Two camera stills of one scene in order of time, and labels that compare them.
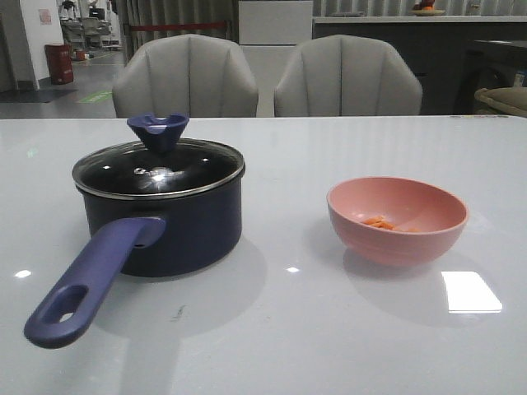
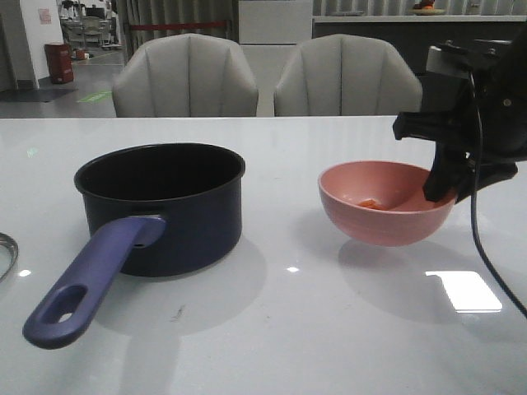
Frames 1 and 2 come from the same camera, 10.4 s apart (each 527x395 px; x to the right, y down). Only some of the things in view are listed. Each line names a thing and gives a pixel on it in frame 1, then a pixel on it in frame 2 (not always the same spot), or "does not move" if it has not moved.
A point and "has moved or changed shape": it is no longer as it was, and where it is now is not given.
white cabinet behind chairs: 268,31 does not move
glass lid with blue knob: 158,164 to 9,252
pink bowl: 393,221 has moved or changed shape
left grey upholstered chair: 193,75 does not move
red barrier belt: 163,26 does not move
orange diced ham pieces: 379,221 to 371,203
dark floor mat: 34,96 does not move
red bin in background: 58,57 does not move
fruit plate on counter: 426,9 does not move
